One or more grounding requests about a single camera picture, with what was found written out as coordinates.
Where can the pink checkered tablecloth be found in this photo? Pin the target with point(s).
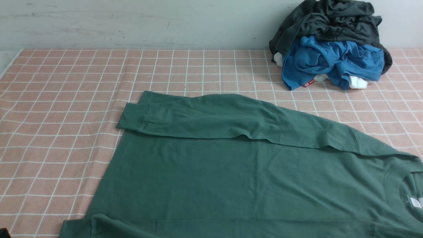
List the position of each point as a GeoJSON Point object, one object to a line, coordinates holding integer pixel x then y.
{"type": "Point", "coordinates": [59, 107]}

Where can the green long-sleeved shirt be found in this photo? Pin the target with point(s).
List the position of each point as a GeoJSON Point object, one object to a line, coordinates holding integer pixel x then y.
{"type": "Point", "coordinates": [228, 166]}

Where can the dark grey crumpled garment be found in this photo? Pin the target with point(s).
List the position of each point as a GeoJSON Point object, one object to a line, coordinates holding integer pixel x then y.
{"type": "Point", "coordinates": [331, 21]}

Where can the blue crumpled garment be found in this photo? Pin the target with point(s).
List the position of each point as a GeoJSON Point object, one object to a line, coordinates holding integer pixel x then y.
{"type": "Point", "coordinates": [338, 60]}

